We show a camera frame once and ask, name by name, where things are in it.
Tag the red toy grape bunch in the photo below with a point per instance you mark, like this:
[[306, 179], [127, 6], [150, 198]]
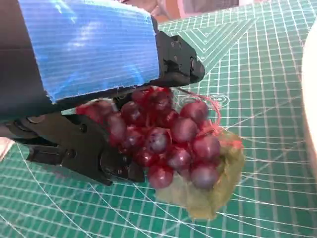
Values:
[[183, 129]]

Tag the white plate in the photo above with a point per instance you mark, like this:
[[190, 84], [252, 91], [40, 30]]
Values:
[[310, 99]]

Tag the green cutting mat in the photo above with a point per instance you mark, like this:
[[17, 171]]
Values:
[[260, 99]]

